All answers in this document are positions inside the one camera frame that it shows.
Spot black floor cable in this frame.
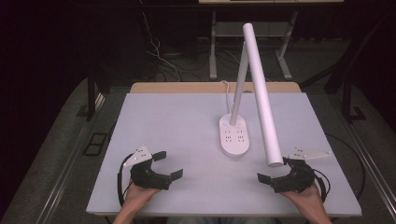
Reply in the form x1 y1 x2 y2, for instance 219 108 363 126
324 133 366 201

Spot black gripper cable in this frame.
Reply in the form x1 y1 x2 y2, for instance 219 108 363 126
116 153 134 208
312 168 332 203

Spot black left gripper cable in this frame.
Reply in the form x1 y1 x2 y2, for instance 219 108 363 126
116 153 134 208

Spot person's left hand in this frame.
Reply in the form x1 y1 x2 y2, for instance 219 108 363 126
122 181 162 213

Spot white desk lamp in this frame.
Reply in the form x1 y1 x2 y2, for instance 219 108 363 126
219 22 285 168

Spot white lamp cable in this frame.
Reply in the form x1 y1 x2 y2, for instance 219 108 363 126
219 79 233 116

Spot black metal stand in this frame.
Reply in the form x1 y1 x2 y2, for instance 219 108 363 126
86 69 98 122
323 18 368 124

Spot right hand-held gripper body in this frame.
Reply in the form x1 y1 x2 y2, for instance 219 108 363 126
271 146 332 193

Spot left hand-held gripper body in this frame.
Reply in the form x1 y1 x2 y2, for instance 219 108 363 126
122 144 173 191

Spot person's right hand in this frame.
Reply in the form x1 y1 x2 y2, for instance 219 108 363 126
279 183 325 216

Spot black floor frame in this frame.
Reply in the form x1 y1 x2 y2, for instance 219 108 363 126
81 132 109 157

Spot grey metal stand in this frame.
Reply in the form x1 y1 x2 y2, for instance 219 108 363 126
208 9 301 81

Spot white cables on floor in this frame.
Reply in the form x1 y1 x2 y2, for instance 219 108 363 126
138 0 184 82

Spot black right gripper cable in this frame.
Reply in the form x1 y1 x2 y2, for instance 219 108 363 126
312 168 332 203

